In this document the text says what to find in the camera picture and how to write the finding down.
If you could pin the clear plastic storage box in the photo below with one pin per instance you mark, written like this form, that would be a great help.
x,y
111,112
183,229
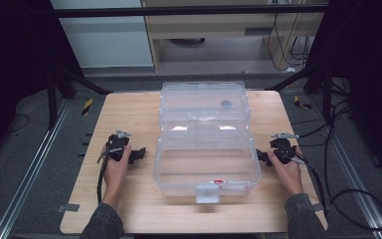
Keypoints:
x,y
206,139

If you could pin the aluminium floor rail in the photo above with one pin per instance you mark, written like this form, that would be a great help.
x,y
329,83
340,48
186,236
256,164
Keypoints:
x,y
354,179
30,172

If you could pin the person's left hand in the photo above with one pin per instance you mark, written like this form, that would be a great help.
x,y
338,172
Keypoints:
x,y
116,167

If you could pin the black metal stand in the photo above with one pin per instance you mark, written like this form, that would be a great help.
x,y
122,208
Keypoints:
x,y
59,86
315,83

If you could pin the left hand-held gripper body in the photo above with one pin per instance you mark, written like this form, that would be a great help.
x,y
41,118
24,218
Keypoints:
x,y
117,146

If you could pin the white cabinet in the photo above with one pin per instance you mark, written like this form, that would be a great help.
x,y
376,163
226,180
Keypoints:
x,y
106,36

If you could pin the yellow tool on floor right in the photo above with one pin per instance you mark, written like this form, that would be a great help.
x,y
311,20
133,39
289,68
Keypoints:
x,y
300,103

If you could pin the yellow tool on floor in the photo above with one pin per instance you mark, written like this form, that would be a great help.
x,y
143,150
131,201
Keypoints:
x,y
300,103
87,106

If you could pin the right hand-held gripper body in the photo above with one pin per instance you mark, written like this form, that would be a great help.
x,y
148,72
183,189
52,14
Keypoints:
x,y
283,148

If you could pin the grey tape strip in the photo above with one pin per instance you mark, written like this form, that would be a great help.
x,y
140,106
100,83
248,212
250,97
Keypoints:
x,y
68,208

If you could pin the wooden desk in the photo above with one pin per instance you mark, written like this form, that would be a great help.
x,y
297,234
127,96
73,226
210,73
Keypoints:
x,y
119,119

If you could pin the black horizontal bar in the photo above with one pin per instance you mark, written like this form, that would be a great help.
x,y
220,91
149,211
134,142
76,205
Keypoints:
x,y
189,11

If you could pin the person's right hand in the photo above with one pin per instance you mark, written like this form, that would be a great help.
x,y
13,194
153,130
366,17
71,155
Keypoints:
x,y
286,172

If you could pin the yellow tool on floor left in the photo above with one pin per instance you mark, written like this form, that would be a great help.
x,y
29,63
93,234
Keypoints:
x,y
87,106

